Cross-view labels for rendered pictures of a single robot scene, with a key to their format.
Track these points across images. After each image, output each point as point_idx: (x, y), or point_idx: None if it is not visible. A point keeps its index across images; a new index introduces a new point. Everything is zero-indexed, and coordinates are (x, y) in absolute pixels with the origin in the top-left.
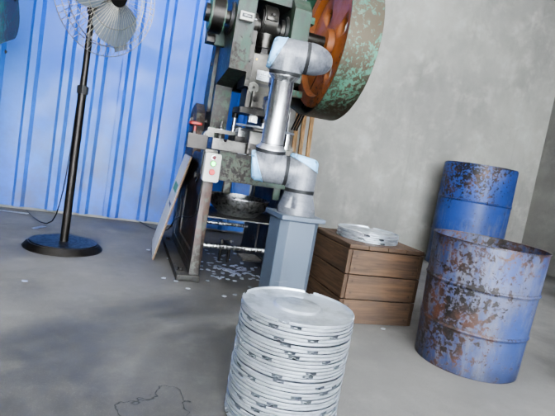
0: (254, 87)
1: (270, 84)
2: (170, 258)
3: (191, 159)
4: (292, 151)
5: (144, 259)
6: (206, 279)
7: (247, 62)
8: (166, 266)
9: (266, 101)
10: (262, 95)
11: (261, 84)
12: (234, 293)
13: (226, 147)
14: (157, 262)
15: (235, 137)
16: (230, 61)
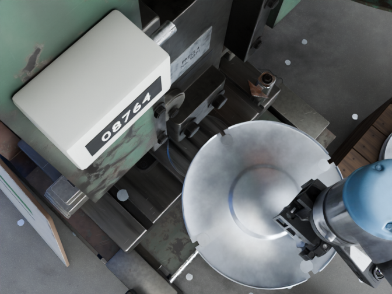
0: (178, 111)
1: (333, 244)
2: (96, 255)
3: (52, 220)
4: (277, 93)
5: (59, 277)
6: (184, 271)
7: (152, 132)
8: (104, 273)
9: (308, 247)
10: (205, 103)
11: (187, 74)
12: (247, 290)
13: (156, 223)
14: (80, 268)
15: (146, 170)
16: (94, 193)
